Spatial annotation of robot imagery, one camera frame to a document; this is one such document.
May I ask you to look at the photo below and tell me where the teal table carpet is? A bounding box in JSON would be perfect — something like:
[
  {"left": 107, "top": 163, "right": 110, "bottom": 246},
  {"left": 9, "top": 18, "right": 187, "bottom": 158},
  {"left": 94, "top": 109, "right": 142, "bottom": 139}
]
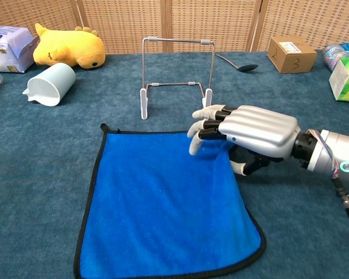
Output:
[{"left": 0, "top": 51, "right": 349, "bottom": 279}]

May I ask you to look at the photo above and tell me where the metal spoon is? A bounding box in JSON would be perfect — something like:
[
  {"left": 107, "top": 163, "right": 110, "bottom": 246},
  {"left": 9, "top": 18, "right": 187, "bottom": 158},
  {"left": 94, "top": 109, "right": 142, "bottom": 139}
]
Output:
[{"left": 215, "top": 53, "right": 259, "bottom": 73}]

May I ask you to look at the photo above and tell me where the yellow plush toy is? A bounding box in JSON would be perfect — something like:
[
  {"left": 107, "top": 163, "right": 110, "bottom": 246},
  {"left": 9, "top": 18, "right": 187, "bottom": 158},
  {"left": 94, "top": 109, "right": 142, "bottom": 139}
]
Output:
[{"left": 33, "top": 23, "right": 106, "bottom": 70}]

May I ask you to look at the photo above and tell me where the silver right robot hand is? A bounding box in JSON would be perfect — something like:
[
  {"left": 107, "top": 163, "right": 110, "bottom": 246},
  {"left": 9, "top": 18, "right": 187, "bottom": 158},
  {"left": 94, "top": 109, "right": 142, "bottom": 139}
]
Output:
[{"left": 187, "top": 104, "right": 302, "bottom": 177}]

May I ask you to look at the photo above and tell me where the pale blue carton box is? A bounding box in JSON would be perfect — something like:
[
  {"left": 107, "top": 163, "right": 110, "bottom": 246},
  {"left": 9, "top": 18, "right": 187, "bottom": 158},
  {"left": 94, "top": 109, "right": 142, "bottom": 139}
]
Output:
[{"left": 0, "top": 26, "right": 40, "bottom": 73}]

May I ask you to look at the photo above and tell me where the brown cardboard box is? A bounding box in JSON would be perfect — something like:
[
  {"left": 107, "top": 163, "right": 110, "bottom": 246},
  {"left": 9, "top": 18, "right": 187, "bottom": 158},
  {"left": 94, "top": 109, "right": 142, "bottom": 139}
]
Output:
[{"left": 267, "top": 35, "right": 318, "bottom": 74}]

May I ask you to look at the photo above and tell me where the woven bamboo folding screen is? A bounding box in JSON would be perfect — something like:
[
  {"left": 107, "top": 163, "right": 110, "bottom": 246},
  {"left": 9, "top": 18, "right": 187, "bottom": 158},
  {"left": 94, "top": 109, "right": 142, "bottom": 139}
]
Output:
[{"left": 0, "top": 0, "right": 349, "bottom": 56}]

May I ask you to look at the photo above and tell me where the blue cloth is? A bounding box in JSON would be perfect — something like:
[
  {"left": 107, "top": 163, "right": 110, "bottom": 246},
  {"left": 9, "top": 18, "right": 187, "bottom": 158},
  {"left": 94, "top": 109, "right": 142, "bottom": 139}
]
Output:
[{"left": 73, "top": 123, "right": 267, "bottom": 279}]

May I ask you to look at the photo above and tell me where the light blue plastic mug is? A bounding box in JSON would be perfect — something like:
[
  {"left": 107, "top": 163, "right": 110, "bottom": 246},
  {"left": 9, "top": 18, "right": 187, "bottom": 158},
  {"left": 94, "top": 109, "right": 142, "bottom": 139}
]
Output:
[{"left": 22, "top": 62, "right": 77, "bottom": 107}]

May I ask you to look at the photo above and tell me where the clear snack jar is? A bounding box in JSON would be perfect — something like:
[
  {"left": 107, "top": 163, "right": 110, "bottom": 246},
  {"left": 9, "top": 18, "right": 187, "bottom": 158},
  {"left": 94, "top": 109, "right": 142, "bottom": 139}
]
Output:
[{"left": 321, "top": 43, "right": 349, "bottom": 71}]

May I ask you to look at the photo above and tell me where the metal wire rack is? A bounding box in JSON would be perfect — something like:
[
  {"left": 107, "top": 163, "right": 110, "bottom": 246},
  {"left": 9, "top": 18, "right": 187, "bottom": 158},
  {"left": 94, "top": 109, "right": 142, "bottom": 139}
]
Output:
[{"left": 139, "top": 36, "right": 216, "bottom": 120}]

